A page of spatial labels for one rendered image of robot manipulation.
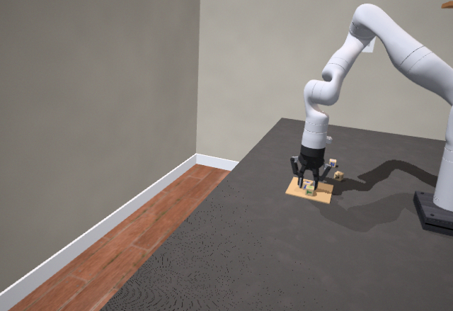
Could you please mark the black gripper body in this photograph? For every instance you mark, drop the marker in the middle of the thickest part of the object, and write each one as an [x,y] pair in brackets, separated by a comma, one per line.
[309,152]

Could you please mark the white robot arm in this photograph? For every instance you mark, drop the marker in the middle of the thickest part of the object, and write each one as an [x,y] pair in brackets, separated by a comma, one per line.
[410,57]

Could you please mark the beige mat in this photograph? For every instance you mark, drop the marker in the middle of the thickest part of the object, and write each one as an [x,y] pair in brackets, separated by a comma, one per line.
[321,194]

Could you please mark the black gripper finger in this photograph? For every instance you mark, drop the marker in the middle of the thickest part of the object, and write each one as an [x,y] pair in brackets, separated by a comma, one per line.
[296,171]
[318,178]

